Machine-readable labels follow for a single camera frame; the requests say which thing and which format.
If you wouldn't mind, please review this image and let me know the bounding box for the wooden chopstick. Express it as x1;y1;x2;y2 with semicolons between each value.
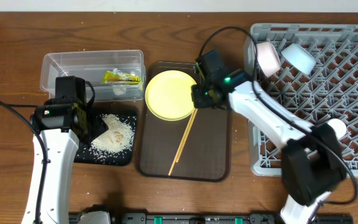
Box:
168;109;198;176
175;109;198;162

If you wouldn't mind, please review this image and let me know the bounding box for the rice food waste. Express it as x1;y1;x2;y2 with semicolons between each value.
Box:
89;114;134;163

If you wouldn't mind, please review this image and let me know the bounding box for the yellow plate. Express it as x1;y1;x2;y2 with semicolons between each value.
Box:
145;70;196;121

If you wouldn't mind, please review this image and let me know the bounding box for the green snack wrapper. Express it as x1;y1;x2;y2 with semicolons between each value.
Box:
102;68;140;85

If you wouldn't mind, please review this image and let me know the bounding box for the pink bowl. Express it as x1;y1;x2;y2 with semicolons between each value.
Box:
255;42;281;78

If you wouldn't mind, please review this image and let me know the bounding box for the blue bowl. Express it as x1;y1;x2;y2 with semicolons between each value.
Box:
281;44;316;75

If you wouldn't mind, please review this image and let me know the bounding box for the small white green cup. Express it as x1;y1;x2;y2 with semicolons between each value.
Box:
326;118;347;140

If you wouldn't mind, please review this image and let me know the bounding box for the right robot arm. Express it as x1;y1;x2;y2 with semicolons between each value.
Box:
191;67;351;223

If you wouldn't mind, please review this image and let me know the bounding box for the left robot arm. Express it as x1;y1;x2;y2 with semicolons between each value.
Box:
22;99;108;223

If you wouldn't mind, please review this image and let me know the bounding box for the grey dishwasher rack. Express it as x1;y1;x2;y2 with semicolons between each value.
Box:
250;23;358;177

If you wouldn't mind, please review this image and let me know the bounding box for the black plastic bin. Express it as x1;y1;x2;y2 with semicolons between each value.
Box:
74;103;137;166

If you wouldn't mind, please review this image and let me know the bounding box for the clear plastic bin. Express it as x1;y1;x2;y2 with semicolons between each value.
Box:
40;50;146;101

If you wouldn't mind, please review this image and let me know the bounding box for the dark brown tray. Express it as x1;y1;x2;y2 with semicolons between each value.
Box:
134;61;234;182

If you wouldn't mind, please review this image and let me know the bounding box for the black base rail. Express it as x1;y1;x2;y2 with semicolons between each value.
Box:
68;204;354;224

